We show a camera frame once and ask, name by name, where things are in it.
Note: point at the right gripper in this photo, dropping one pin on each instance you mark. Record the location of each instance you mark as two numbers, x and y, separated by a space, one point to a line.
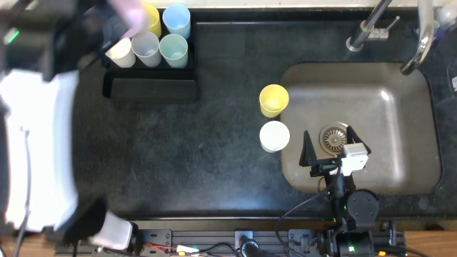
326 167

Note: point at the yellow cup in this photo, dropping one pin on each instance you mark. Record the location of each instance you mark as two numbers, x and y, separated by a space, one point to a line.
273 100
155 19

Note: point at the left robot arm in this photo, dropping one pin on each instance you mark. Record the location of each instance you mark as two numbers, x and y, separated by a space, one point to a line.
39 142

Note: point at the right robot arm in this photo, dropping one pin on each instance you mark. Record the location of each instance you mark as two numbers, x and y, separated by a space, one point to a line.
362 207

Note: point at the white cup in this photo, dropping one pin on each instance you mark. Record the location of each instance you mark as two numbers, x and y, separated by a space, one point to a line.
123 55
274 136

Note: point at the steel sink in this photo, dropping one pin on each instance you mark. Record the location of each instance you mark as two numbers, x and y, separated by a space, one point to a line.
392 142

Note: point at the steel tap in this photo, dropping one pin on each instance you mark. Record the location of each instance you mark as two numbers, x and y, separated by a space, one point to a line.
357 39

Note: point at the black tray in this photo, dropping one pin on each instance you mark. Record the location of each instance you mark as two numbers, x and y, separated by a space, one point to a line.
191 53
153 89

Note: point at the blue soap bottle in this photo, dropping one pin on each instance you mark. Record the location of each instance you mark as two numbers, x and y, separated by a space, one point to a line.
447 16

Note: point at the green cup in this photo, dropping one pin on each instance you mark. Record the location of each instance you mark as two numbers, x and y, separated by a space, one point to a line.
174 51

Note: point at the blue cup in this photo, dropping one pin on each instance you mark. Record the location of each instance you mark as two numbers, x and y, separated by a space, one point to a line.
176 19

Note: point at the grey cup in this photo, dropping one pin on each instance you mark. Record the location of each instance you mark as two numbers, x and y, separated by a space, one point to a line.
146 50

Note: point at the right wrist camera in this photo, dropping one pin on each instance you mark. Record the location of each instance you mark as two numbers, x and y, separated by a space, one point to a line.
354 158

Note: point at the mounting rail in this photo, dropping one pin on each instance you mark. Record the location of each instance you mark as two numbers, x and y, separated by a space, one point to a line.
214 239

